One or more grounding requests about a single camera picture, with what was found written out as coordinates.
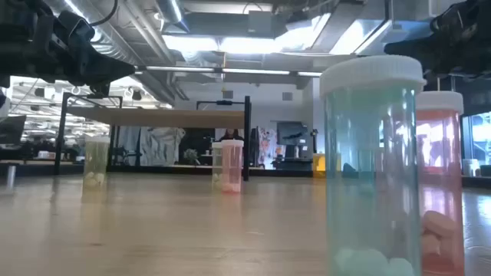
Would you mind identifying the black screen on stand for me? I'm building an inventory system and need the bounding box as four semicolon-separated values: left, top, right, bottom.
276;120;310;147

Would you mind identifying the grey metal post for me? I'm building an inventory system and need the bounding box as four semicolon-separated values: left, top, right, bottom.
5;163;17;191

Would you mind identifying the small potted plant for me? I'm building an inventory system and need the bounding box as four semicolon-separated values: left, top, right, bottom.
183;148;199;166

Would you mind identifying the wooden shelf black frame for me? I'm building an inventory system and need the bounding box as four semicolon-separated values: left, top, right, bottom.
53;91;252;182

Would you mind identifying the teal translucent medicine bottle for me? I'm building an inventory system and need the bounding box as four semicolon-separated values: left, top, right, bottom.
319;54;427;276

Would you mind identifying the red translucent medicine bottle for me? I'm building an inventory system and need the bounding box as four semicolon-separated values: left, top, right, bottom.
416;90;466;276
221;139;245;194

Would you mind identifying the yellow-green translucent medicine bottle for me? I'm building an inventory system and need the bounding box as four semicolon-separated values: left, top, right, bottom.
82;136;111;189
211;142;223;192

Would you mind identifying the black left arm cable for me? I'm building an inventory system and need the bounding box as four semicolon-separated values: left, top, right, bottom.
88;0;120;28

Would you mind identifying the person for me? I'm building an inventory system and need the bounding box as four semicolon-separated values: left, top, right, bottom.
218;128;245;142

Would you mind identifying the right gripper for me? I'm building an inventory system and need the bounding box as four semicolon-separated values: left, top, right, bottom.
384;0;491;77

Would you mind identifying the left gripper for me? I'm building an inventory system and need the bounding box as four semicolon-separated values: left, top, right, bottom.
53;10;136;97

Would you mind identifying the floral patterned cloth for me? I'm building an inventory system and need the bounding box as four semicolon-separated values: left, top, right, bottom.
259;127;278;169

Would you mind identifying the long fluorescent tube light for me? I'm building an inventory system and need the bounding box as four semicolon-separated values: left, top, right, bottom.
134;65;323;77

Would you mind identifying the black computer monitor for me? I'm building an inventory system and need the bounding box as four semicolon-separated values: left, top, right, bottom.
0;114;27;146

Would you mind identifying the white draped cover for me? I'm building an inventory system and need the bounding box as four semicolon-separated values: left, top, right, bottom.
117;126;187;167

